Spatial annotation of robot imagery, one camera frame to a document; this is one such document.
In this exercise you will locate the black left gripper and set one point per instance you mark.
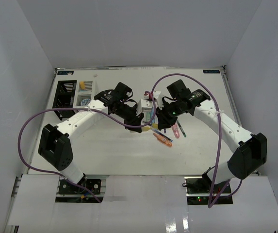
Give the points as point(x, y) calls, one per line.
point(136, 120)

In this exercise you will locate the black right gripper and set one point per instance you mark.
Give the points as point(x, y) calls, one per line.
point(163, 122)

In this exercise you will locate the yellow highlighter cap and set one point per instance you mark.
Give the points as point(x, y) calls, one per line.
point(154, 125)

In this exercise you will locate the blue white tape roll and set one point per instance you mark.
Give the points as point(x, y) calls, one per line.
point(85, 102)

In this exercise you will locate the orange capped highlighter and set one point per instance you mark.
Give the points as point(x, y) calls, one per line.
point(82, 85)

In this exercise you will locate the yellow highlighter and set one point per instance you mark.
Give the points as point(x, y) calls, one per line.
point(145, 128)

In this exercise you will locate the light blue L-point highlighter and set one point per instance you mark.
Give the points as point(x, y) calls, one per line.
point(84, 91)

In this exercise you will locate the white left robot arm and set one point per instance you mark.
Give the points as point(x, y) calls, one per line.
point(55, 142)

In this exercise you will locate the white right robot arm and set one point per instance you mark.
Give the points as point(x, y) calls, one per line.
point(249, 150)

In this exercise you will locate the green capped highlighter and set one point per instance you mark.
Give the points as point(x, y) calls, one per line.
point(148, 116)

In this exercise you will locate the pink highlighter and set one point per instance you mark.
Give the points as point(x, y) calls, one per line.
point(175, 131)

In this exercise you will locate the blue uncapped highlighter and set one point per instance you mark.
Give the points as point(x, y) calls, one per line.
point(152, 119)

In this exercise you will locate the blue gel pen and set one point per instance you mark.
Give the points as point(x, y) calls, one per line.
point(161, 134)

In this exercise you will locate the green gel pen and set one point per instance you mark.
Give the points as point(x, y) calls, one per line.
point(181, 128)

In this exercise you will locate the white slotted organizer box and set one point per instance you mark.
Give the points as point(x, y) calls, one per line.
point(90, 85)

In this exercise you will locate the black slotted organizer box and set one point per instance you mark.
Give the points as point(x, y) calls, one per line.
point(64, 98)

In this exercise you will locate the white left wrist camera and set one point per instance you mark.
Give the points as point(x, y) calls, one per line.
point(144, 106)

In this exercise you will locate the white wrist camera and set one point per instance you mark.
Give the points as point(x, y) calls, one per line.
point(144, 106)
point(158, 96)

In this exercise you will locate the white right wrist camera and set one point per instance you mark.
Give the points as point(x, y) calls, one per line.
point(158, 96)

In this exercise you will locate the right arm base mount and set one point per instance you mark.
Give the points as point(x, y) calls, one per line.
point(198, 194)

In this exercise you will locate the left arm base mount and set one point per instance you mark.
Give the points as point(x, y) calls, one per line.
point(68, 193)

